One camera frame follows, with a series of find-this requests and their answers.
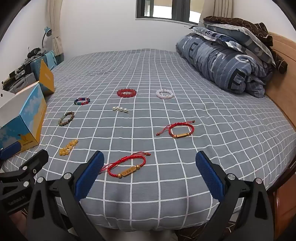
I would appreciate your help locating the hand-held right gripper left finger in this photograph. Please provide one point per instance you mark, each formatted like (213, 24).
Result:
(89, 178)

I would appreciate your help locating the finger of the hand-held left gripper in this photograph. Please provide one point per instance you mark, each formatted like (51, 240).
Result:
(37, 161)
(9, 151)

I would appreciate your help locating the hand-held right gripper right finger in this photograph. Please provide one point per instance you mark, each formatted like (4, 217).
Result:
(209, 177)

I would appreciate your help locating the blue and orange cardboard box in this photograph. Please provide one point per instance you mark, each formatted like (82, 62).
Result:
(30, 120)

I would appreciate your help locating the pearl hair pin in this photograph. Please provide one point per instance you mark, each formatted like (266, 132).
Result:
(118, 108)

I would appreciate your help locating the silver case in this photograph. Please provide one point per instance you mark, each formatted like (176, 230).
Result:
(20, 83)

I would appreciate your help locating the black bag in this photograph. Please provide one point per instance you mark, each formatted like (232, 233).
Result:
(35, 52)

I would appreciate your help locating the folded blue printed quilt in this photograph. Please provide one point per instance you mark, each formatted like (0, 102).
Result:
(219, 60)

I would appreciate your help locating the grey checked bedsheet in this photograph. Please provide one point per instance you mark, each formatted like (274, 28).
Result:
(148, 69)

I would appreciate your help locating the teal desk lamp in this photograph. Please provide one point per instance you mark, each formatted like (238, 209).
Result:
(47, 32)

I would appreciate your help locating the beige curtain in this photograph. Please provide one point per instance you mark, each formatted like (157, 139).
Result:
(57, 34)
(223, 9)

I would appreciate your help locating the blue printed pillow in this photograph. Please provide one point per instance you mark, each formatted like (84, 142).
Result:
(208, 33)

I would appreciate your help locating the stack of pillows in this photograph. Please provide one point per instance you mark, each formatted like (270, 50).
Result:
(231, 21)

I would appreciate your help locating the dark framed window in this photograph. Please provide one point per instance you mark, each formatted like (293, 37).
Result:
(138, 9)

